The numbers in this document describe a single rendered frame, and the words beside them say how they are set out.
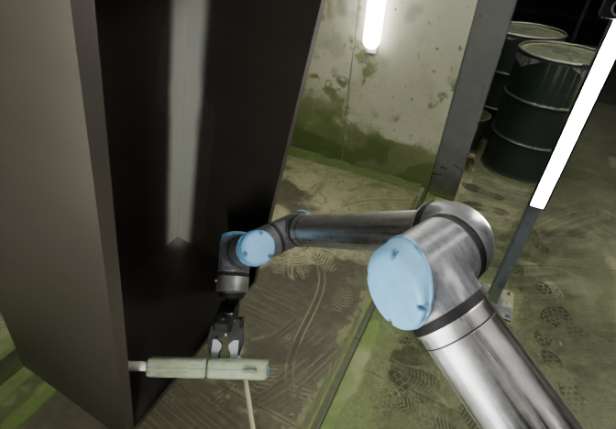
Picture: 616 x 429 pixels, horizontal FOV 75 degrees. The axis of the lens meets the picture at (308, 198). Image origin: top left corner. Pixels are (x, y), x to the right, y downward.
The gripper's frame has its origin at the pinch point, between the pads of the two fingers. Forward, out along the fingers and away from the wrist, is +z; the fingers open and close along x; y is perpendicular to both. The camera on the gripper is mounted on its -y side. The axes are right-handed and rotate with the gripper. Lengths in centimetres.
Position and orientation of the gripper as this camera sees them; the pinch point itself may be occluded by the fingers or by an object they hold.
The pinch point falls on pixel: (223, 370)
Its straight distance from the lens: 118.1
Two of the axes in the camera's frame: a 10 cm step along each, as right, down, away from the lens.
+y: -0.1, 2.5, 9.7
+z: -0.5, 9.7, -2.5
